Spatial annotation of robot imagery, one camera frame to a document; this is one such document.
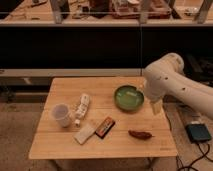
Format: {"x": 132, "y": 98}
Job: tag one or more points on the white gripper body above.
{"x": 153, "y": 75}

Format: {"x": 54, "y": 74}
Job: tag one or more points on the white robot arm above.
{"x": 165, "y": 77}

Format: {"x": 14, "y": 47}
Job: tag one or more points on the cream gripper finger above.
{"x": 156, "y": 107}
{"x": 141, "y": 87}

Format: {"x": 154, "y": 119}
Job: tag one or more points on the white flat packet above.
{"x": 84, "y": 133}

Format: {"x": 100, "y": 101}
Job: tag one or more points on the green bowl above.
{"x": 128, "y": 98}

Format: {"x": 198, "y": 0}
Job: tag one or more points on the orange black candy bar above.
{"x": 104, "y": 127}

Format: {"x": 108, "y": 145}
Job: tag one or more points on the translucent plastic cup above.
{"x": 61, "y": 114}

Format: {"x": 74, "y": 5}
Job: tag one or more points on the wooden table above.
{"x": 54, "y": 142}

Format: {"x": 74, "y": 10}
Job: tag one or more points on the long wooden shelf bench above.
{"x": 43, "y": 77}

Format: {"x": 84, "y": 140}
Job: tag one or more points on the black foot pedal box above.
{"x": 198, "y": 133}

